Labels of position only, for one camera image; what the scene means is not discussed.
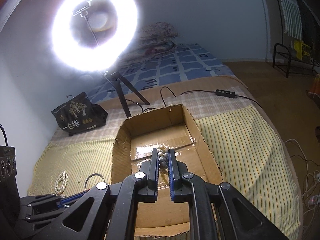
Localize thin dark bangle ring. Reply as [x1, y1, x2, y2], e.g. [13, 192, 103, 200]
[84, 173, 106, 189]

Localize yellow box on rack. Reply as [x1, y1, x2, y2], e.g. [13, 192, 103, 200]
[293, 40, 312, 62]

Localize white ring light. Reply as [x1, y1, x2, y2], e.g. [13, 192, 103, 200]
[51, 0, 138, 72]

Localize large pearl bead bracelet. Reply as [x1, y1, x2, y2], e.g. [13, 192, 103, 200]
[156, 144, 171, 170]

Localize white cables on floor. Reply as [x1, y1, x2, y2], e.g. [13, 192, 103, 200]
[283, 138, 320, 228]

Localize twisted white pearl necklace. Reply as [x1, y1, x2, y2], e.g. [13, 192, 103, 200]
[54, 169, 69, 196]

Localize hanging striped towel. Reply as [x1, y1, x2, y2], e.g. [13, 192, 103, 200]
[280, 0, 303, 40]

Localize black metal rack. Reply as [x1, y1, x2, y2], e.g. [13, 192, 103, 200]
[272, 42, 316, 79]

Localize orange object on floor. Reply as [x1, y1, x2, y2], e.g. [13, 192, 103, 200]
[308, 74, 320, 104]

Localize open cardboard box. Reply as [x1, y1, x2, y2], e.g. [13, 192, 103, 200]
[111, 104, 223, 239]

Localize folded floral quilt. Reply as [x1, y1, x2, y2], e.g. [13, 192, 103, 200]
[128, 22, 178, 51]

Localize blue checkered bedsheet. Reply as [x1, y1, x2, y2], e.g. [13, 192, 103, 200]
[86, 42, 237, 103]

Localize black light power cable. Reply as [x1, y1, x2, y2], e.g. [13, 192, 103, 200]
[125, 86, 263, 113]

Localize black printed snack bag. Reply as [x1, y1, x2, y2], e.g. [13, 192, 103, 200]
[52, 92, 108, 136]

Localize black inline light controller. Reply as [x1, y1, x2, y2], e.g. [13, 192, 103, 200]
[215, 89, 236, 98]

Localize pink plaid blanket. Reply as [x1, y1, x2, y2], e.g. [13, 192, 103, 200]
[51, 76, 258, 146]

